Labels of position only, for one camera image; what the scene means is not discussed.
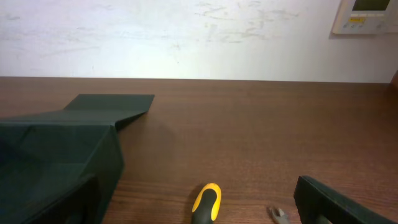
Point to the black box with flip lid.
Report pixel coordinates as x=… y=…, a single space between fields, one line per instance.
x=42 y=154

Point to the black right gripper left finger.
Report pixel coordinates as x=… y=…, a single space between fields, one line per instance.
x=78 y=203

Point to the white wall control panel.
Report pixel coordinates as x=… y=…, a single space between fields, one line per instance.
x=365 y=17

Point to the red handled cutting pliers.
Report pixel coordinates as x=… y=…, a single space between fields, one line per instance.
x=278 y=216

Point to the yellow black handled screwdriver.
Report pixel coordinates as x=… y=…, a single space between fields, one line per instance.
x=207 y=205

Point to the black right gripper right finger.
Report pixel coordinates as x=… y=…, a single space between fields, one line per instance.
x=318 y=203

